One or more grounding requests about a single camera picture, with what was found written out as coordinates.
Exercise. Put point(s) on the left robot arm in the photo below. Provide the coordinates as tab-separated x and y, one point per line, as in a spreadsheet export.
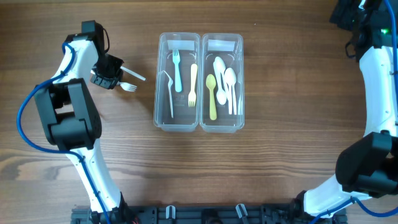
72	122

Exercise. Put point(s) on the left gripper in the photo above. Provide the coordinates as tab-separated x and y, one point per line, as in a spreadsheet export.
106	76

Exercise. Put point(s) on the left clear plastic container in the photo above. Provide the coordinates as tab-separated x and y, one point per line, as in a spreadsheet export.
185	118

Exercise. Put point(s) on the white spoon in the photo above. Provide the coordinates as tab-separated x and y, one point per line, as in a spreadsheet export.
219	68
238	93
230	78
229	97

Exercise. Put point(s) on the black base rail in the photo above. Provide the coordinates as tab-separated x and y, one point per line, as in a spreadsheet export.
264	214

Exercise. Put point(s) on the right clear plastic container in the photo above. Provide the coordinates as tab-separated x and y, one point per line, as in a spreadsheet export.
230	48

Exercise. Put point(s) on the white spoon top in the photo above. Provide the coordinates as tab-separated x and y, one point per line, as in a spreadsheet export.
219	68

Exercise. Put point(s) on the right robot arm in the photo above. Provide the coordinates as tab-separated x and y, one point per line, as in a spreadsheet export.
368	168

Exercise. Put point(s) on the white fork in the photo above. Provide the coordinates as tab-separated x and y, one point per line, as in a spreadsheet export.
169	85
176	61
133	73

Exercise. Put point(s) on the white fork top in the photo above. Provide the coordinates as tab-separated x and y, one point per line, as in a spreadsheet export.
133	73

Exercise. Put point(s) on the cream wooden fork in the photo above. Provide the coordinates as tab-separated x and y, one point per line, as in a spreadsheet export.
192	97

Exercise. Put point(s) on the cream yellow spoon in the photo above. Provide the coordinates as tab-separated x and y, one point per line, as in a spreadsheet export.
210	84

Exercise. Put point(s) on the clear plastic container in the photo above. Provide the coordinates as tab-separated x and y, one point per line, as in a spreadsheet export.
230	48
185	118

